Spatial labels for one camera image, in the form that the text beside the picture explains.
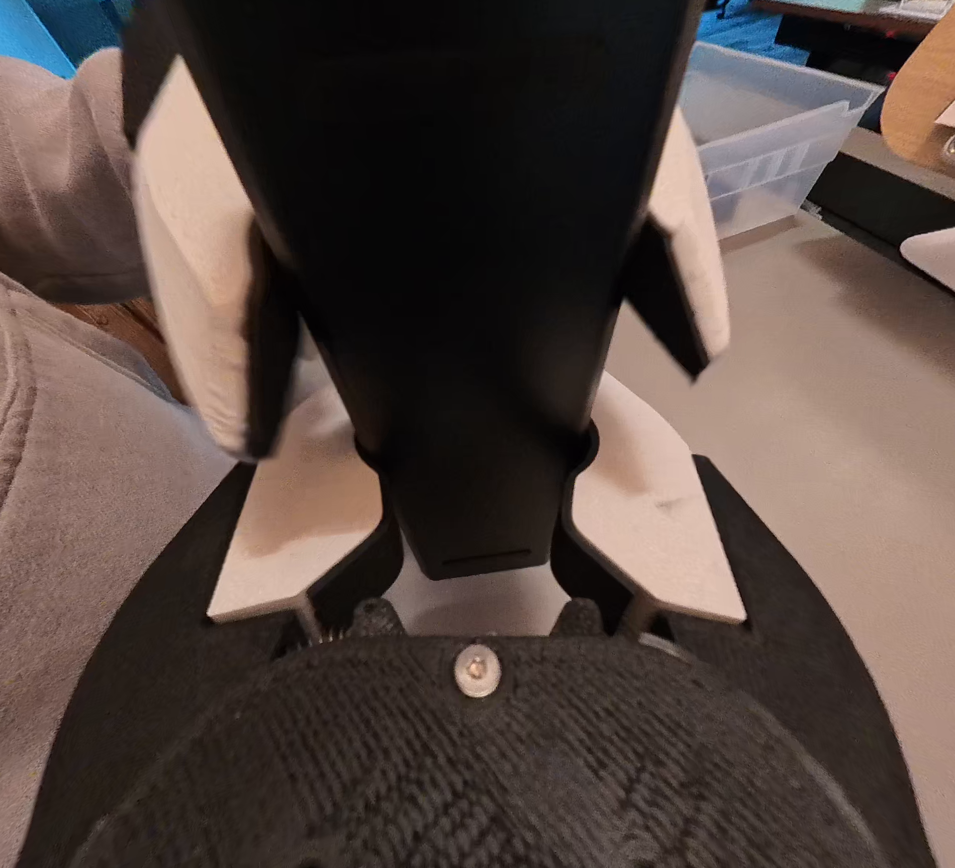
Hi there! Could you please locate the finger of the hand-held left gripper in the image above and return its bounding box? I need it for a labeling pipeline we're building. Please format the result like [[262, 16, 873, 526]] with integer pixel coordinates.
[[123, 10, 303, 465], [621, 106, 734, 383]]

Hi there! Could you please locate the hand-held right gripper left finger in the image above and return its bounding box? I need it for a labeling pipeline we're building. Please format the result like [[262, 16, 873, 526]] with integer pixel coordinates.
[[206, 361, 407, 644]]

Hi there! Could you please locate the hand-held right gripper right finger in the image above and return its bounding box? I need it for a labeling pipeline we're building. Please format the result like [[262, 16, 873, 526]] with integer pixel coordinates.
[[551, 370, 749, 644]]

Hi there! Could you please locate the black multi-port usb hub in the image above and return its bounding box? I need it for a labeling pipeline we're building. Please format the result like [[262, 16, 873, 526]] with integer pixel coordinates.
[[134, 0, 728, 582]]

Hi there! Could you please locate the person's left forearm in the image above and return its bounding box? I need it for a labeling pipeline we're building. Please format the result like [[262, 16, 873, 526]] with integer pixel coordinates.
[[0, 48, 150, 306]]

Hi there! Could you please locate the clear plastic bin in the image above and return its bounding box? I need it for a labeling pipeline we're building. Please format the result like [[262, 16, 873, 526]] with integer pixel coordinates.
[[680, 40, 885, 243]]

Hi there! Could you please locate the white stand base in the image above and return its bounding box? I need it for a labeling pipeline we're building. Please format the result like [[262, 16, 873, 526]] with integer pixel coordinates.
[[899, 227, 955, 291]]

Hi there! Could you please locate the document board with printed sheet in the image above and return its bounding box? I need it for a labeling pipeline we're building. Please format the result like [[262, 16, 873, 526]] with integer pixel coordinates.
[[880, 10, 955, 175]]

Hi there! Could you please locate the brown top work table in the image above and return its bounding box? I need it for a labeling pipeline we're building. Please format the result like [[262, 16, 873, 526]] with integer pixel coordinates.
[[752, 0, 955, 71]]

